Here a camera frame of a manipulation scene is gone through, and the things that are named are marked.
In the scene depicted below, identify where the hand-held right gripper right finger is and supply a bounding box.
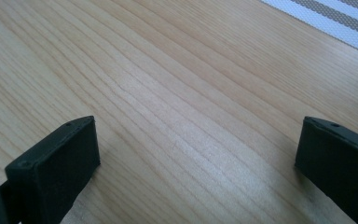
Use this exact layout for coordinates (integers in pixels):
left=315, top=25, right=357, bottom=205
left=294, top=116, right=358, bottom=224

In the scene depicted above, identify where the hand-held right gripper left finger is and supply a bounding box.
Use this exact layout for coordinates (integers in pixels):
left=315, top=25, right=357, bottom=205
left=5, top=115, right=102, bottom=224

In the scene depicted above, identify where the white grey striped placemat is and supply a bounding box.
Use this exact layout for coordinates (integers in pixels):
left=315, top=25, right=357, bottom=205
left=259, top=0, right=358, bottom=54

